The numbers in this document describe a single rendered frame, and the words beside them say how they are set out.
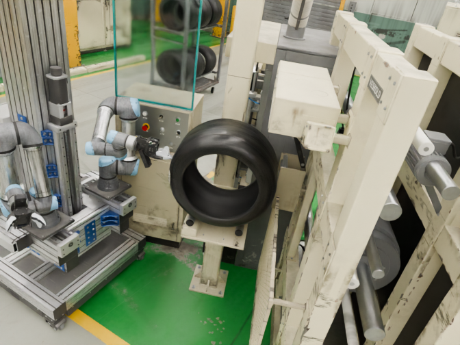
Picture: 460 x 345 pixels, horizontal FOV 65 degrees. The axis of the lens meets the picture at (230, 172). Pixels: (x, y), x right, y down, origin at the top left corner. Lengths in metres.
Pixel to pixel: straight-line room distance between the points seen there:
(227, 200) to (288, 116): 0.95
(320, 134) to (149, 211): 1.96
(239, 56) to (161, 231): 1.69
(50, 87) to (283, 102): 1.33
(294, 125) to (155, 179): 1.61
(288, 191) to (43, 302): 1.66
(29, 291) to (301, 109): 2.05
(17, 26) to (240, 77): 1.13
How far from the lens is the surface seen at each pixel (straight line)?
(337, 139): 1.42
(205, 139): 1.75
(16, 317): 2.90
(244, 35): 1.95
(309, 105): 1.37
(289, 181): 2.15
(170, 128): 2.62
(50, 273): 2.80
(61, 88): 2.19
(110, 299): 2.85
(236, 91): 2.02
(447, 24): 4.98
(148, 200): 2.94
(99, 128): 2.19
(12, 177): 2.16
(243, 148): 1.73
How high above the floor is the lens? 2.20
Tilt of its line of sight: 31 degrees down
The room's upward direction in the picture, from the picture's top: 9 degrees clockwise
